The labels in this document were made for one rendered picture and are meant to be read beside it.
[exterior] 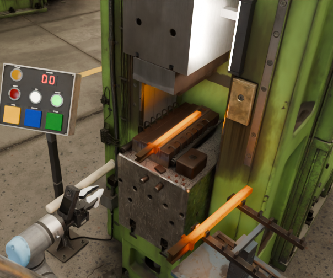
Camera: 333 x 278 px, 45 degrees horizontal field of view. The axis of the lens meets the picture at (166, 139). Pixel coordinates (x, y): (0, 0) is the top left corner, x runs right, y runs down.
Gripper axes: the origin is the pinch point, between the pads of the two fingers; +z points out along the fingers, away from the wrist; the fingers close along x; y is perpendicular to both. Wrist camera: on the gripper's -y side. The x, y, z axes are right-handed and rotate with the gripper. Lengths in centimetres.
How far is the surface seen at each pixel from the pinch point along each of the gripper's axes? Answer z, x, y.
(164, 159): 33.9, 5.1, 4.8
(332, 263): 118, 79, 100
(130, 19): 34, -14, -50
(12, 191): 34, -122, 100
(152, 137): 39.5, -5.3, 1.0
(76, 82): 31, -43, -16
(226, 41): 61, 12, -42
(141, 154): 24.4, 0.7, -1.2
